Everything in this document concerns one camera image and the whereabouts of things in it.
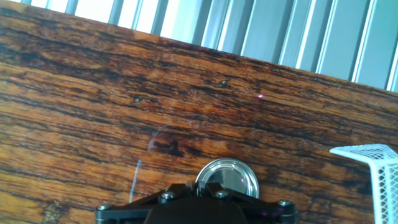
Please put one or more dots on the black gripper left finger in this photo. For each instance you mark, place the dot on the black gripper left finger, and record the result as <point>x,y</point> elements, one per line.
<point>124,213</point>

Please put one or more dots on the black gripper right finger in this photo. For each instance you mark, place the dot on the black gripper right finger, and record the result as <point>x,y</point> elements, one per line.
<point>267,213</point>

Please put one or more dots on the small round steel plate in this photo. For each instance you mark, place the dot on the small round steel plate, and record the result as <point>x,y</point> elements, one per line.
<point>230,174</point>

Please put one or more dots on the white mesh bent rack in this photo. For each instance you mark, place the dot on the white mesh bent rack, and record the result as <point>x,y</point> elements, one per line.
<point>367,153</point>

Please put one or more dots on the wood grain table mat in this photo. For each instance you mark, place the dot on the wood grain table mat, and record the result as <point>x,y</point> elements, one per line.
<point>124,93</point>

